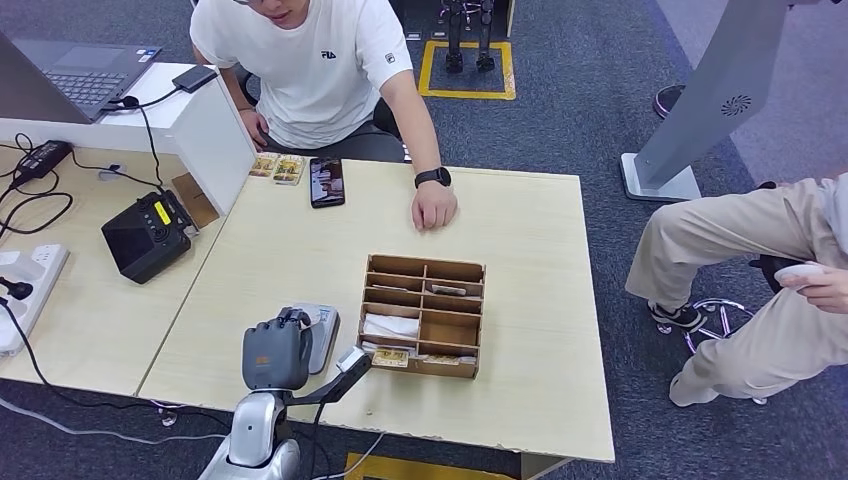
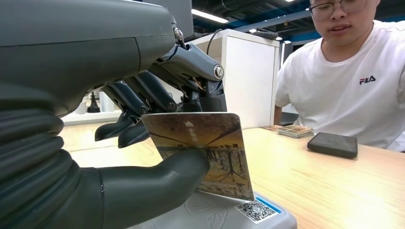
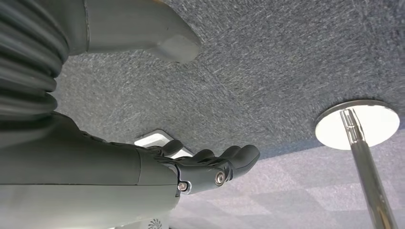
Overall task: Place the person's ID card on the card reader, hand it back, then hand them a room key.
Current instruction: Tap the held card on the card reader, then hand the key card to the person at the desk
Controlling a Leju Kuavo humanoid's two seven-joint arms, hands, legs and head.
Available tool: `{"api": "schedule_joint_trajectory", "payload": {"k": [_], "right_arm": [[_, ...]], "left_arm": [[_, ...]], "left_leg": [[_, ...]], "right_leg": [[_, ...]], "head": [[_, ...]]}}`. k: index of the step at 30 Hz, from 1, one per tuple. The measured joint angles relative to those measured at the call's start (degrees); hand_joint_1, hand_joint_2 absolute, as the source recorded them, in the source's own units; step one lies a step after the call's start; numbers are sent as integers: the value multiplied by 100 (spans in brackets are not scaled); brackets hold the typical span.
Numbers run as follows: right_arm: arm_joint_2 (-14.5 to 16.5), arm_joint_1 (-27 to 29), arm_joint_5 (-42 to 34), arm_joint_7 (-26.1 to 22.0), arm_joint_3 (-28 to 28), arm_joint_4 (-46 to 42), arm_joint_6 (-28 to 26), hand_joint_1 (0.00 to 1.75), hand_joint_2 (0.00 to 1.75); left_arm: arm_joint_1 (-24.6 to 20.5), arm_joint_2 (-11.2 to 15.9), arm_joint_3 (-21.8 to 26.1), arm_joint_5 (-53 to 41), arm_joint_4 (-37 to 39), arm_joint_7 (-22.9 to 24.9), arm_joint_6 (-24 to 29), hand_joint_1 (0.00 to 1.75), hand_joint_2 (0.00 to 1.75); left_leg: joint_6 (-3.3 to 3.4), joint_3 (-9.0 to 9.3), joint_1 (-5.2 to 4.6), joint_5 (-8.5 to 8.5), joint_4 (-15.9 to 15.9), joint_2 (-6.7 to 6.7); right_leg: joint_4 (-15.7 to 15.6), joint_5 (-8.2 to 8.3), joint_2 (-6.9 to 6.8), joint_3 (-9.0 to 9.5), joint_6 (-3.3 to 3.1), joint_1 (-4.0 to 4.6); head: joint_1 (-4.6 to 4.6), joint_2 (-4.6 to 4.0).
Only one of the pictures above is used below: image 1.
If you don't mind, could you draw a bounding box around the person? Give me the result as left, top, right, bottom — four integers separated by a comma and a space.
624, 173, 848, 409
188, 0, 460, 232

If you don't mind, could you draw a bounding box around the black hub cable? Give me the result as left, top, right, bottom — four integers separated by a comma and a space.
102, 86, 183, 193

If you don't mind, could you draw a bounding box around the dark shoe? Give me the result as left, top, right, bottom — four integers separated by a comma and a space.
652, 84, 688, 121

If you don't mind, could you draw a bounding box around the dark grey laptop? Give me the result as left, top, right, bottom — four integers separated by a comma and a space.
0, 29, 162, 126

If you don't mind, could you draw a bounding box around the black device with yellow label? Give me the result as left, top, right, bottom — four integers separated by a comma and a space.
100, 190, 200, 286

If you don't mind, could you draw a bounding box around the standing humanoid robot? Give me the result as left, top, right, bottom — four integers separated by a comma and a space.
440, 0, 498, 74

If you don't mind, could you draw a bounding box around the black looped adapter cable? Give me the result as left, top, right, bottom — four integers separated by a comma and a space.
0, 132, 167, 240

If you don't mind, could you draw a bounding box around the black smartphone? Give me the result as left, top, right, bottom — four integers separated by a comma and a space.
309, 156, 346, 210

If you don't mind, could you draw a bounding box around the black power adapter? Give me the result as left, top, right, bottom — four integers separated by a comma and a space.
11, 139, 74, 190

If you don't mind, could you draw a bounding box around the white cable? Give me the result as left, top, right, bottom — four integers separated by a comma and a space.
311, 433, 386, 480

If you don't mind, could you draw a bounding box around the small picture card stack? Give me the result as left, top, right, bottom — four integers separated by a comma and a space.
249, 152, 280, 179

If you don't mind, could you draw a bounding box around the black wristwatch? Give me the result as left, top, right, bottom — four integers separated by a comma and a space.
414, 166, 453, 191

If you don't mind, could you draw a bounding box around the white power strip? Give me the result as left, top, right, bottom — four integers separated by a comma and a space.
0, 243, 70, 359

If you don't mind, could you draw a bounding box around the pale grey card reader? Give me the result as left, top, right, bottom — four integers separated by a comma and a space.
281, 303, 341, 376

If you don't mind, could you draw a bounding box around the person's hand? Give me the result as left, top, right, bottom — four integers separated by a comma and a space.
778, 263, 848, 316

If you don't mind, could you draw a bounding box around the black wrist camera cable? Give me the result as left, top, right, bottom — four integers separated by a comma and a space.
305, 397, 329, 480

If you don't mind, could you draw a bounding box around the pale desk leg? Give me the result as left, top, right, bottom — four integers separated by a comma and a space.
519, 453, 574, 480

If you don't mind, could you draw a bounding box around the person's left hand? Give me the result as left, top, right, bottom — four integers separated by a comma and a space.
410, 184, 460, 232

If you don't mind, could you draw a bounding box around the white raised counter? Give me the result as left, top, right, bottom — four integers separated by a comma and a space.
0, 62, 258, 217

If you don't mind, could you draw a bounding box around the black stool with chrome ring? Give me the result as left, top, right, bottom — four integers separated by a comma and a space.
655, 253, 800, 407

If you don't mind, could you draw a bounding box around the black plug with cable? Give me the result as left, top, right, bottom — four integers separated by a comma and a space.
0, 276, 233, 432

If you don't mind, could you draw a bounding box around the black flat hub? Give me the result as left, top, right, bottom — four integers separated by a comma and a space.
171, 64, 219, 94

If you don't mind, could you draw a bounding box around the brown cardboard piece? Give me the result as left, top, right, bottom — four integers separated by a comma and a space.
170, 172, 221, 230

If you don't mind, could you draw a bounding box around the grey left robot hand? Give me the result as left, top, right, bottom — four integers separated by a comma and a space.
241, 306, 314, 392

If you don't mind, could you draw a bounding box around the wooden compartment card box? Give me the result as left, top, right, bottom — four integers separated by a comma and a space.
357, 253, 487, 380

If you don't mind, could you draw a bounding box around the person's right hand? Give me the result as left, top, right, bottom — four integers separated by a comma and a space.
239, 109, 270, 150

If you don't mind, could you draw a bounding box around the yellow floor tape square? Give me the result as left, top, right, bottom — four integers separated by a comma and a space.
417, 39, 517, 102

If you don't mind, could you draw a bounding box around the large picture card stack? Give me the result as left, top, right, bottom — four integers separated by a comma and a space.
272, 154, 306, 187

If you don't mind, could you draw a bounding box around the pale floor cable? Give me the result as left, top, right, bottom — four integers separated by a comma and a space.
0, 397, 230, 446

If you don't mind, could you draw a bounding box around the white handheld controller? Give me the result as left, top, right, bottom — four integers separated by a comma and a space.
773, 262, 828, 291

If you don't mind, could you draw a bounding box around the grey kiosk stand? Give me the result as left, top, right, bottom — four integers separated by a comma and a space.
619, 0, 793, 204

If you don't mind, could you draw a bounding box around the thick white card stack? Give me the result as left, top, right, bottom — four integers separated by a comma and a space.
362, 313, 421, 341

